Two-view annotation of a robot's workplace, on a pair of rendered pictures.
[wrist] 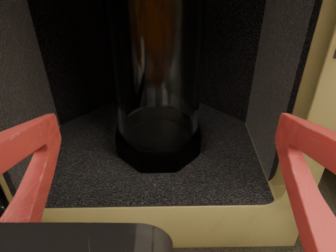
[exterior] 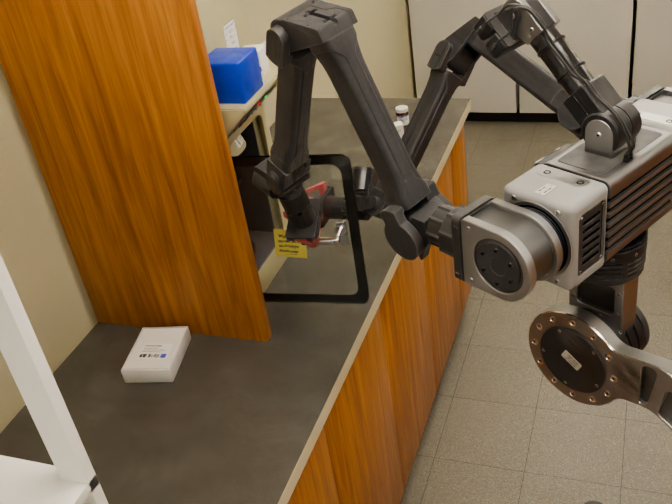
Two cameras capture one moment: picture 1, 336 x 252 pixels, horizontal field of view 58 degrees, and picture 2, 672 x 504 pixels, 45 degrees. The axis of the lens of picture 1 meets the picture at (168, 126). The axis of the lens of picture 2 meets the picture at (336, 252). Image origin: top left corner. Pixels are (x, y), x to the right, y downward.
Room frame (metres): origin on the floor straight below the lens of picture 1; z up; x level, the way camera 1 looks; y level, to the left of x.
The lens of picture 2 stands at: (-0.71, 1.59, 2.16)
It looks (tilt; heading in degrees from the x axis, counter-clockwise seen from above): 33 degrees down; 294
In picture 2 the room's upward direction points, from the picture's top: 9 degrees counter-clockwise
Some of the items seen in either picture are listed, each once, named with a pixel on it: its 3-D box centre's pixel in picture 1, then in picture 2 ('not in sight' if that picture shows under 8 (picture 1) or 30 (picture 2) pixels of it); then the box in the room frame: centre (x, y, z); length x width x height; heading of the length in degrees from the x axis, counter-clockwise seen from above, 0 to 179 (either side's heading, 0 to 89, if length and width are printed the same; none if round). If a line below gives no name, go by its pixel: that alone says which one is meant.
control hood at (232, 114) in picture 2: not in sight; (254, 100); (0.14, 0.02, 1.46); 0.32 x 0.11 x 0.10; 90
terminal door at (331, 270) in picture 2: not in sight; (296, 233); (0.03, 0.15, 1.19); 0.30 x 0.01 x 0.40; 7
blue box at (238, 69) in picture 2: not in sight; (230, 75); (0.14, 0.10, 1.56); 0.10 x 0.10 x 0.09; 0
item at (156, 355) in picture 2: not in sight; (157, 353); (0.35, 0.37, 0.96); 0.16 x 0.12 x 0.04; 102
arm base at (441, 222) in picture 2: not in sight; (459, 231); (-0.44, 0.50, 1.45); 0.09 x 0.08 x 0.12; 61
